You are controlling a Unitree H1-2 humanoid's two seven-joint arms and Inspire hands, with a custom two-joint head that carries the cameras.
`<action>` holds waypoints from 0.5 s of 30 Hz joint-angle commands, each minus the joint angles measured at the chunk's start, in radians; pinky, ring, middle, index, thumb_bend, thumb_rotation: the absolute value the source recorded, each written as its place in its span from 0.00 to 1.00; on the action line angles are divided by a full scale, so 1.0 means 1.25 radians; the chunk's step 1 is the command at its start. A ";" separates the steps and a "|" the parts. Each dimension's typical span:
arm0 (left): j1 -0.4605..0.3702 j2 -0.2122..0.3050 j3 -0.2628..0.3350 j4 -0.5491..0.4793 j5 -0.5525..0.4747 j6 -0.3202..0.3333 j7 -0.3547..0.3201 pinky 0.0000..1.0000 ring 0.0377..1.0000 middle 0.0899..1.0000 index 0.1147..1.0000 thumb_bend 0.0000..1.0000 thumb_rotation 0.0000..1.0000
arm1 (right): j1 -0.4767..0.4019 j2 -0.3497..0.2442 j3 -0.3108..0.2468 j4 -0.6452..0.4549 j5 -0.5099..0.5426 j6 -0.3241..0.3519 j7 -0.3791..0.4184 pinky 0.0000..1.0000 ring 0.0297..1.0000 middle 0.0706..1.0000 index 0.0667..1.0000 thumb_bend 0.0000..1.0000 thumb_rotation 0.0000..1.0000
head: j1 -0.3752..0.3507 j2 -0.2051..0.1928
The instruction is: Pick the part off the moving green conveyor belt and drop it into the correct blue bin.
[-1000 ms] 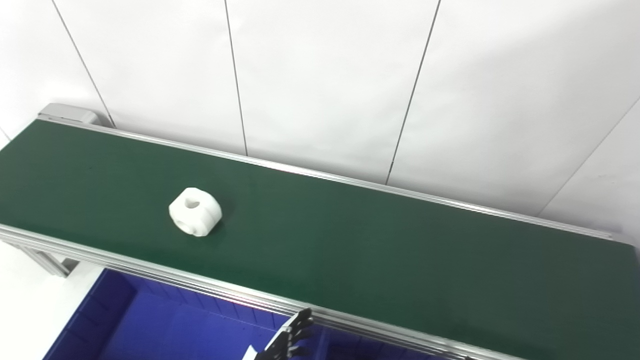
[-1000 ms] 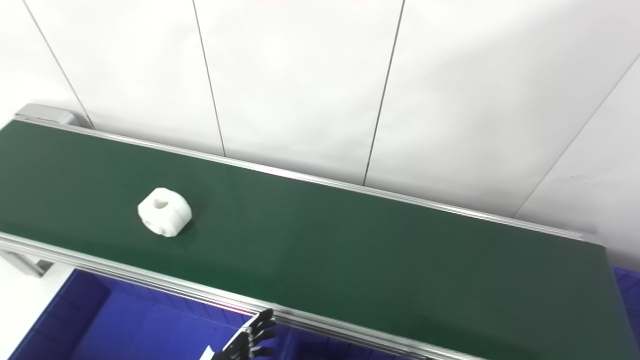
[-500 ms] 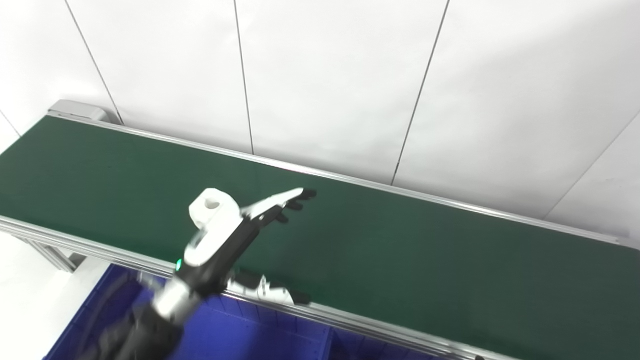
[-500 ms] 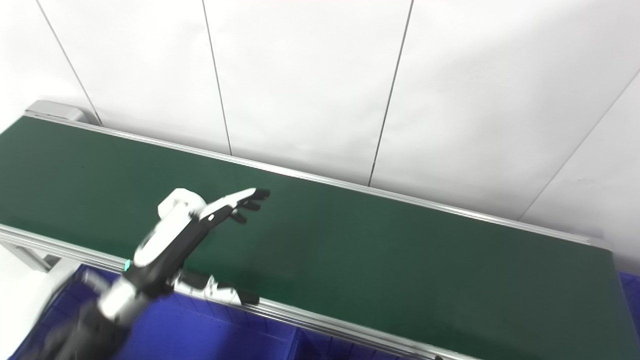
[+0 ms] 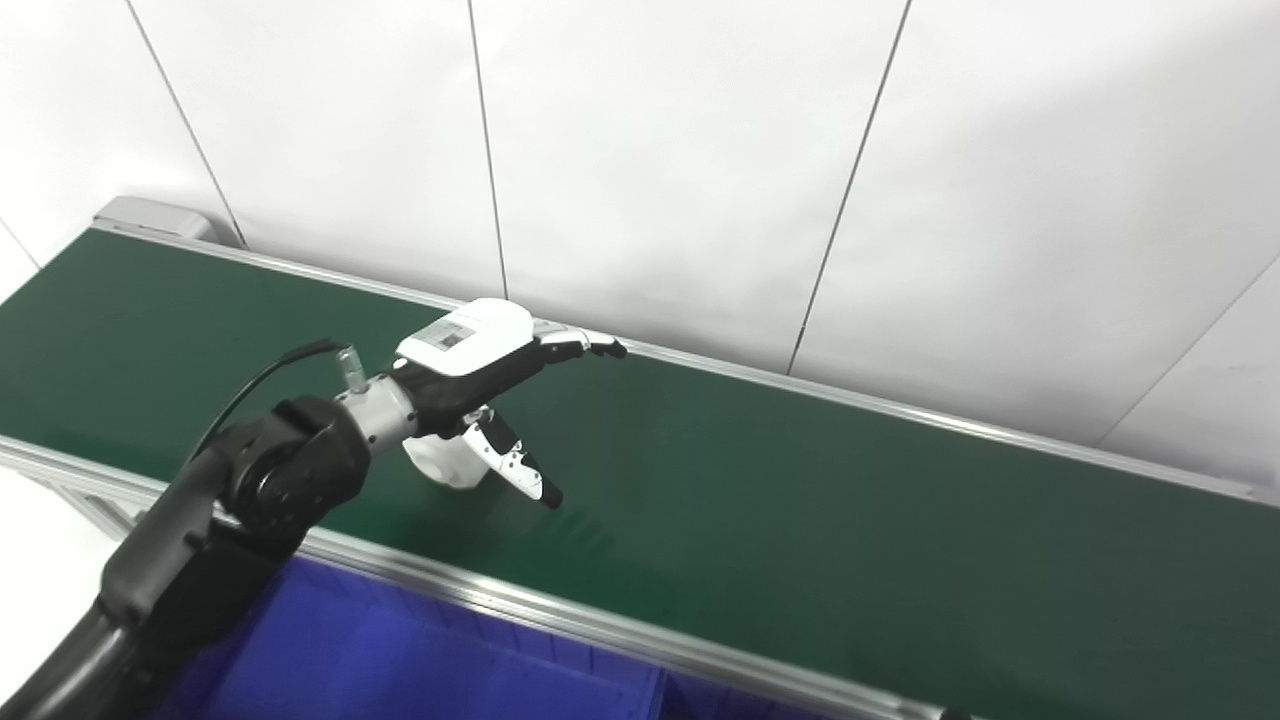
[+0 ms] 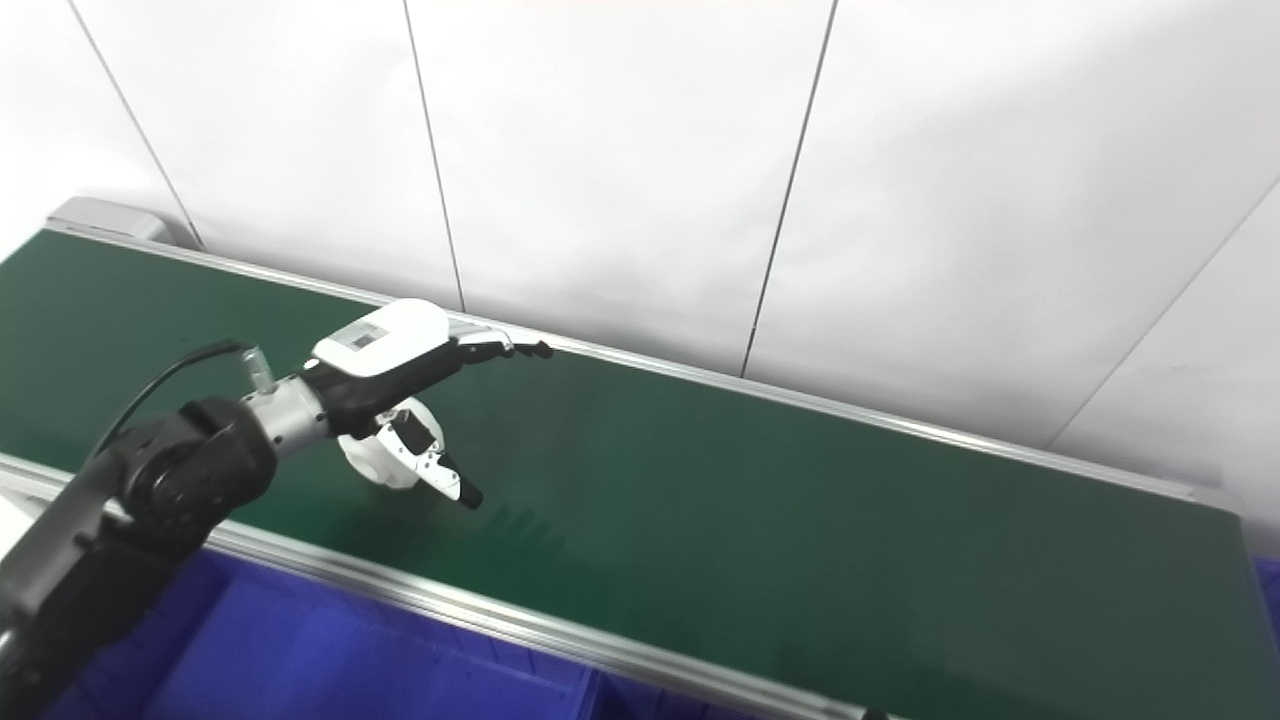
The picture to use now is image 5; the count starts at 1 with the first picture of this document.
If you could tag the green conveyor belt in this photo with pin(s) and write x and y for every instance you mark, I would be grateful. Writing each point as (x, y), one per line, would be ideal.
(800, 500)
(560, 620)

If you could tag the grey conveyor end cover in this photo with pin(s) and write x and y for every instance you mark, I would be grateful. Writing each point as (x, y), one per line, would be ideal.
(150, 215)

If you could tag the blue plastic bin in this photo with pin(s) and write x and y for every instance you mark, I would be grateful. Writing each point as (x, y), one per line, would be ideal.
(400, 660)
(720, 705)

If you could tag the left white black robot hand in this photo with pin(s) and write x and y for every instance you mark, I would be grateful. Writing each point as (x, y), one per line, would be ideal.
(470, 345)

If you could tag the white round plastic part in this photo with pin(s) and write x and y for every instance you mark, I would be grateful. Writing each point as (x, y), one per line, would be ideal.
(445, 462)

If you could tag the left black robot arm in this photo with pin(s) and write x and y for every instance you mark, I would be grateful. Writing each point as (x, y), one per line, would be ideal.
(220, 520)

